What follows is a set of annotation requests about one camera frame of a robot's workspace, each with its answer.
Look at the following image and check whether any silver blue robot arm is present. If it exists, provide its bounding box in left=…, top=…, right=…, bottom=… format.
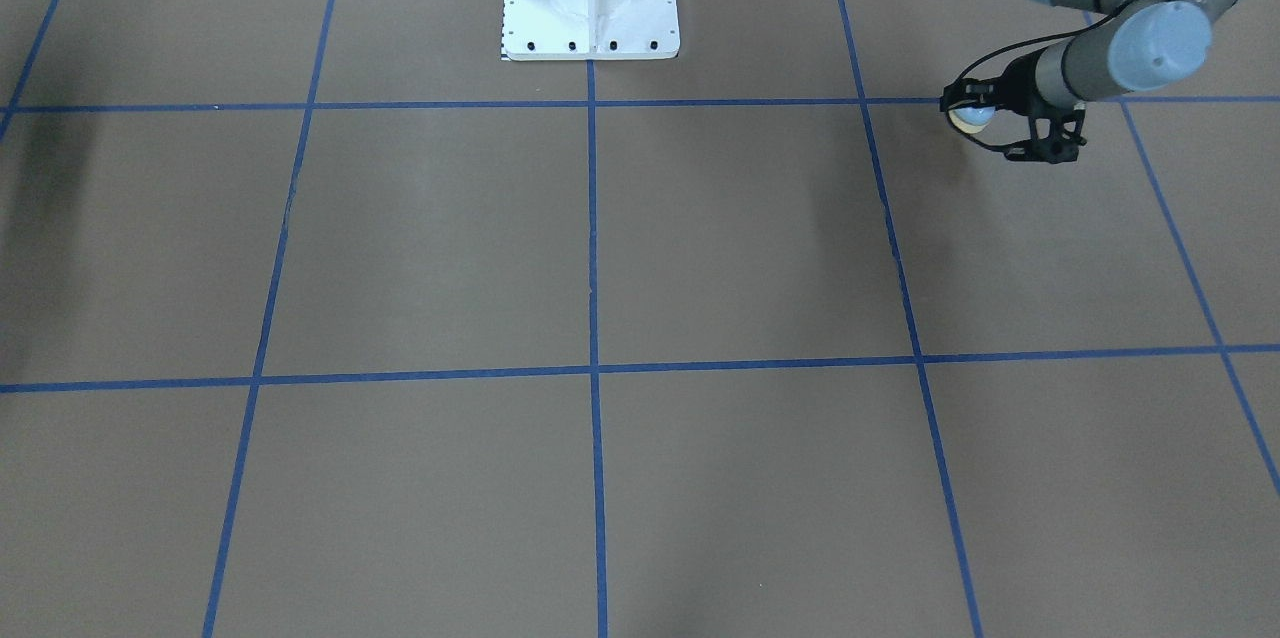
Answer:
left=940, top=0, right=1240, bottom=136

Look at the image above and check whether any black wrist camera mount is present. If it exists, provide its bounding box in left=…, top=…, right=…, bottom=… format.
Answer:
left=998, top=104, right=1087, bottom=165

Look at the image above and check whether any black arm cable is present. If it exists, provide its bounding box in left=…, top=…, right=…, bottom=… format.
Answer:
left=950, top=0, right=1171, bottom=155

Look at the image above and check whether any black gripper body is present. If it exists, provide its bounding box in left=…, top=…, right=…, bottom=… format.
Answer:
left=992, top=54, right=1043, bottom=118

